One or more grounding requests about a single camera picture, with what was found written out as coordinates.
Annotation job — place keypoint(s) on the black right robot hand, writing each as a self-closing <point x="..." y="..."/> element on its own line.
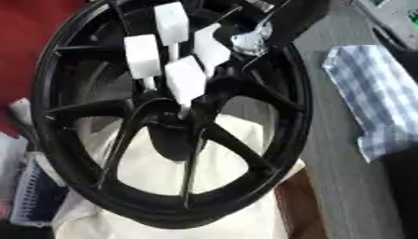
<point x="215" y="12"/>

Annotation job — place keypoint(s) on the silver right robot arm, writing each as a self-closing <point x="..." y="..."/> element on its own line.
<point x="294" y="18"/>

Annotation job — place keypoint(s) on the white pin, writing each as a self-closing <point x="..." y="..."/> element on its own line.
<point x="171" y="23"/>
<point x="186" y="79"/>
<point x="142" y="56"/>
<point x="211" y="49"/>

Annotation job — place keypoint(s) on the black spoked wheel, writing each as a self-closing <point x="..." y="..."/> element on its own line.
<point x="76" y="174"/>

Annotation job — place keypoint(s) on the cream white cloth bag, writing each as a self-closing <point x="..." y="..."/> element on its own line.
<point x="163" y="174"/>

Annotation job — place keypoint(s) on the grey machine housing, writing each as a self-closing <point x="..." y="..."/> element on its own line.
<point x="394" y="18"/>

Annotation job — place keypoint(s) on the blue white checked cloth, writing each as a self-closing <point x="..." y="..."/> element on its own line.
<point x="375" y="99"/>

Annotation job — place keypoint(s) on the blue white patterned bag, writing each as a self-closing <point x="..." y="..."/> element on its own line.
<point x="38" y="196"/>

